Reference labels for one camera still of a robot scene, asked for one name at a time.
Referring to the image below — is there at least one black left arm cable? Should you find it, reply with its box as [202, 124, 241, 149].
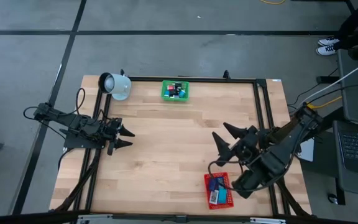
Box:
[22, 88, 86, 121]

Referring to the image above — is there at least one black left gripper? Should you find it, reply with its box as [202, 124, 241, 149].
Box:
[104, 117, 135, 156]

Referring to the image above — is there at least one white desk lamp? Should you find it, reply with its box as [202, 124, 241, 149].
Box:
[98, 72, 132, 101]

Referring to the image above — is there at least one red plastic basket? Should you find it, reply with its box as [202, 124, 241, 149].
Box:
[203, 171, 234, 210]

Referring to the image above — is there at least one teal card box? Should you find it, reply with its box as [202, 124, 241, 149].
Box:
[218, 187, 229, 203]

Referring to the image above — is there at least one person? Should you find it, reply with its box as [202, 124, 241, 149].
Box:
[334, 0, 358, 62]

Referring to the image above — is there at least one black aluminium table frame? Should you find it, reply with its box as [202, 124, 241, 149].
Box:
[50, 70, 312, 224]

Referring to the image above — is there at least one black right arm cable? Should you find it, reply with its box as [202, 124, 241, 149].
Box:
[208, 160, 291, 192]

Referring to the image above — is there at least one black power strip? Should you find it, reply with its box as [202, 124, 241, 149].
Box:
[316, 75, 341, 85]

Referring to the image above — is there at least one green plastic basket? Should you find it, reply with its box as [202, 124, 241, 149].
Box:
[161, 80, 190, 103]

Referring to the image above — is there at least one silver bracket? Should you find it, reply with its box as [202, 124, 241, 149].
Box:
[249, 217, 287, 224]
[76, 213, 114, 224]

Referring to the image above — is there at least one short yellow cable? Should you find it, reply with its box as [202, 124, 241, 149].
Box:
[306, 96, 343, 110]

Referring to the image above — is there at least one grey side desk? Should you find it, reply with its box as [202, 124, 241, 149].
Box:
[336, 49, 358, 200]

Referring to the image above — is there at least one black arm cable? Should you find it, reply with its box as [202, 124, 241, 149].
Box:
[22, 88, 86, 121]
[208, 160, 291, 192]

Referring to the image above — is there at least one white sheet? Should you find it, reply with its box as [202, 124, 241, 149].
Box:
[298, 138, 315, 162]

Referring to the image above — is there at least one long yellow cable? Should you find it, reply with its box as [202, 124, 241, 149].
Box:
[259, 0, 288, 6]

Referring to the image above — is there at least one person's white shoe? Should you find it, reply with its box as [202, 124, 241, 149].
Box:
[318, 36, 341, 47]
[316, 45, 337, 57]

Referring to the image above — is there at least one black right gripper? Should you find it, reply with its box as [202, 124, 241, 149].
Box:
[212, 122, 260, 164]

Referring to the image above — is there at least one dark laptop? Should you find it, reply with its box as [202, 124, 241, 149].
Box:
[333, 120, 358, 184]

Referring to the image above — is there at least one white cable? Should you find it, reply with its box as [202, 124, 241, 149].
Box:
[300, 55, 358, 107]

